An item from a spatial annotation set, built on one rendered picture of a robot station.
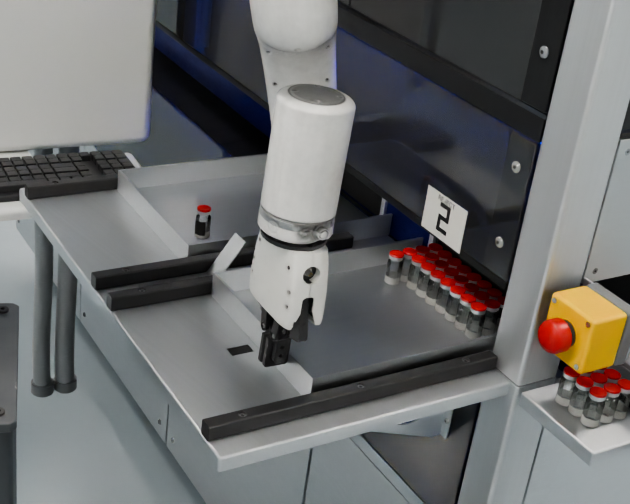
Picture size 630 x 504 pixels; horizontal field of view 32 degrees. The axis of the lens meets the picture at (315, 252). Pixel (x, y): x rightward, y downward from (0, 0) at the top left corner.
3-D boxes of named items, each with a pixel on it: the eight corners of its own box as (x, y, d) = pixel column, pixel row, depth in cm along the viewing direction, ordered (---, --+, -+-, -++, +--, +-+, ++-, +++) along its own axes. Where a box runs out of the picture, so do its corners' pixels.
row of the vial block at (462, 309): (406, 274, 157) (411, 246, 155) (484, 338, 144) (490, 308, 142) (394, 276, 156) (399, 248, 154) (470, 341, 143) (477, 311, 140)
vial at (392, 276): (393, 276, 156) (398, 248, 154) (402, 284, 154) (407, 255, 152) (381, 279, 155) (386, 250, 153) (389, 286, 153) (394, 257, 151)
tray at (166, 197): (305, 167, 187) (307, 148, 186) (389, 234, 168) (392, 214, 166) (117, 190, 170) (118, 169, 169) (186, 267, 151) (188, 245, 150)
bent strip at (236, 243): (232, 269, 152) (236, 232, 150) (242, 279, 150) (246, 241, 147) (138, 286, 145) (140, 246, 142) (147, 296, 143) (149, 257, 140)
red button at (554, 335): (555, 338, 127) (562, 308, 126) (578, 356, 124) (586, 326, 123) (530, 344, 126) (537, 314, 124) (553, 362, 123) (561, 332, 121)
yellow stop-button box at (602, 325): (583, 332, 133) (597, 281, 129) (625, 364, 127) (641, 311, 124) (535, 344, 129) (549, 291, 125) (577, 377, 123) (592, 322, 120)
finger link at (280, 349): (306, 326, 125) (297, 375, 128) (292, 312, 127) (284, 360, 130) (282, 330, 123) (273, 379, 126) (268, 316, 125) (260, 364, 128)
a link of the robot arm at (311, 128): (261, 182, 124) (259, 218, 116) (277, 71, 118) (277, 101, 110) (334, 192, 125) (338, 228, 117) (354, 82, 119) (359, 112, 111)
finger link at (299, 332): (319, 336, 120) (296, 344, 125) (304, 268, 121) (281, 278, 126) (310, 337, 120) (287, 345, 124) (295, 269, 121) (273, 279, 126)
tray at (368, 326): (418, 258, 162) (421, 237, 161) (532, 348, 143) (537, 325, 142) (211, 295, 145) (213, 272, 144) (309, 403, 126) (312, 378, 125)
